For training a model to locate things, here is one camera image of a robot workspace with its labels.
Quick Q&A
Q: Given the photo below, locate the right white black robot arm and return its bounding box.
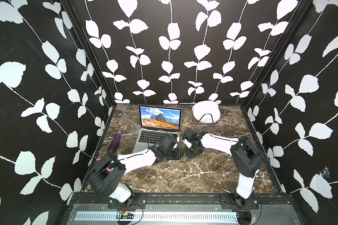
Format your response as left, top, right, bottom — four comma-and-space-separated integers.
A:
182, 128, 265, 200

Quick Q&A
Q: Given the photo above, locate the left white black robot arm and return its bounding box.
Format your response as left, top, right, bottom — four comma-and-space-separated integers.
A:
88, 135, 184, 207

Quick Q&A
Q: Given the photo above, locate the silver open laptop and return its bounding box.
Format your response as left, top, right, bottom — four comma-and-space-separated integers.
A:
133, 105, 182, 153

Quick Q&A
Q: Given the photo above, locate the white plates stack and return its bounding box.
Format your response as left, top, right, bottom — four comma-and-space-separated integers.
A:
192, 100, 221, 122

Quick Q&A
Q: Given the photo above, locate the purple eggplant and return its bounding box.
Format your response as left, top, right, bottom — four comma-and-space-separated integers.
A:
108, 131, 122, 153

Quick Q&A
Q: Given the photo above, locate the black wire plate rack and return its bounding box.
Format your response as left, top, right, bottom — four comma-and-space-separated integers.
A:
196, 113, 215, 126

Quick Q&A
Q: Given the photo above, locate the black front mounting rail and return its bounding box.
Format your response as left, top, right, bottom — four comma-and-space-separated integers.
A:
68, 192, 295, 211

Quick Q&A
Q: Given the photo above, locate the white perforated cable duct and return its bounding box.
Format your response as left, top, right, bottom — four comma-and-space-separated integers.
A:
74, 211, 238, 223

